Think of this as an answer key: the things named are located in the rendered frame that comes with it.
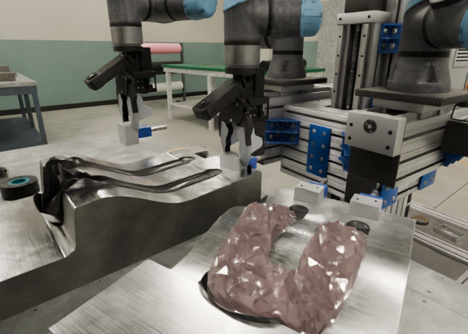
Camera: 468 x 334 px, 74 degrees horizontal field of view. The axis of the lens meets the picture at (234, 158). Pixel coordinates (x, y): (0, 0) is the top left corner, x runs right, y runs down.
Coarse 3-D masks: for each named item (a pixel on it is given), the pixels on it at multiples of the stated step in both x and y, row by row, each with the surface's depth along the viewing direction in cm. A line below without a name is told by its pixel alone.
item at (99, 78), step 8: (120, 56) 77; (112, 64) 75; (120, 64) 76; (128, 64) 77; (96, 72) 76; (104, 72) 74; (112, 72) 75; (88, 80) 73; (96, 80) 73; (104, 80) 74; (96, 88) 74
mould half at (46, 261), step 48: (96, 192) 48; (144, 192) 55; (192, 192) 59; (240, 192) 65; (0, 240) 49; (48, 240) 49; (96, 240) 47; (144, 240) 53; (0, 288) 40; (48, 288) 44
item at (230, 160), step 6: (222, 156) 70; (228, 156) 69; (234, 156) 69; (252, 156) 73; (258, 156) 76; (264, 156) 77; (222, 162) 71; (228, 162) 69; (234, 162) 68; (240, 162) 69; (252, 162) 72; (228, 168) 69; (234, 168) 68; (240, 168) 70
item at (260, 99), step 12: (228, 72) 64; (240, 72) 62; (252, 72) 63; (264, 72) 68; (252, 84) 67; (264, 84) 69; (240, 96) 65; (252, 96) 68; (264, 96) 69; (228, 108) 67; (240, 108) 64; (252, 108) 67; (228, 120) 68; (240, 120) 65
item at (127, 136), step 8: (120, 128) 82; (128, 128) 80; (144, 128) 84; (152, 128) 87; (160, 128) 89; (120, 136) 83; (128, 136) 81; (136, 136) 83; (144, 136) 84; (128, 144) 82
